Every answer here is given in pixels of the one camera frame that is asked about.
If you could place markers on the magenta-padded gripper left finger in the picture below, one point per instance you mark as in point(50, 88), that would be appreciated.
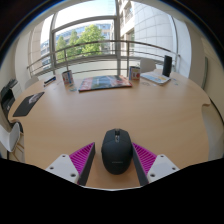
point(63, 166)

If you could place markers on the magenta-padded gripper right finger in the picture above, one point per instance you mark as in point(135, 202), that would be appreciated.
point(160, 166)

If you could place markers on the black computer mouse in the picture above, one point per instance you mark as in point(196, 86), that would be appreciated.
point(116, 153)

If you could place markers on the black mouse pad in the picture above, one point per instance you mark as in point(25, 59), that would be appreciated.
point(28, 104)

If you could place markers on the white chair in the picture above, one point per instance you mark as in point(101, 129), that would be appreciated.
point(147, 65)
point(9, 136)
point(31, 82)

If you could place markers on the white-blue book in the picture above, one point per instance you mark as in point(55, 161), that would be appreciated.
point(155, 78)

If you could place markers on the black office printer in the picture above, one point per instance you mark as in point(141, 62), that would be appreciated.
point(6, 96)

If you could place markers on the colourful magazine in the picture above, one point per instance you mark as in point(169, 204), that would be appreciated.
point(105, 82)

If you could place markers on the black upright speaker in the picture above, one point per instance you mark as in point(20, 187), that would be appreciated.
point(167, 66)

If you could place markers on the metal balcony railing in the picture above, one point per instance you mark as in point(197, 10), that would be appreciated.
point(100, 43)

